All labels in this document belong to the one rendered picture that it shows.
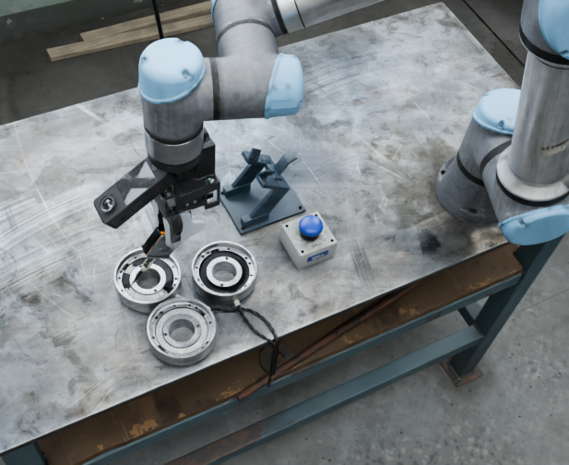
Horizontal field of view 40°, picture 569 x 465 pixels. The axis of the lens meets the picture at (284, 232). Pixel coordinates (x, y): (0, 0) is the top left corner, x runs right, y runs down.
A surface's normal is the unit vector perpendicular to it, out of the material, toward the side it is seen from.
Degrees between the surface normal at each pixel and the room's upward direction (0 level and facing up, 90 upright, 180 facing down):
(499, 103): 7
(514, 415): 0
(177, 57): 0
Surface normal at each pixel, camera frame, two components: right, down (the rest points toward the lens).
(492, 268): 0.09, -0.57
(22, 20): 0.45, 0.75
